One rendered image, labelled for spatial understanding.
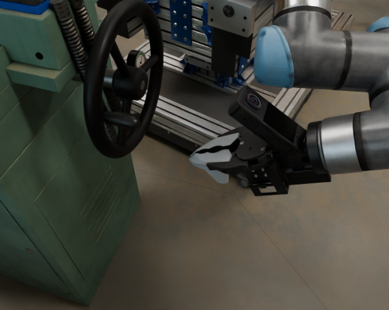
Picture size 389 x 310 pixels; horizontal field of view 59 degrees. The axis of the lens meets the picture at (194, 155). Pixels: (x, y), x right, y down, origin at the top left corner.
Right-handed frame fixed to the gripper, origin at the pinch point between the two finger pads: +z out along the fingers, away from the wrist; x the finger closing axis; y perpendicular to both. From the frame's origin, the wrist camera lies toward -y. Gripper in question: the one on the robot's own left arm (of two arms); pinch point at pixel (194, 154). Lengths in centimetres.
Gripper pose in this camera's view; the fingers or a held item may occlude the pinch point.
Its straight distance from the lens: 56.3
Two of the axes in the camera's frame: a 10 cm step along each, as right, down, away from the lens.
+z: -8.2, 1.3, 5.5
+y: 4.7, 7.0, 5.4
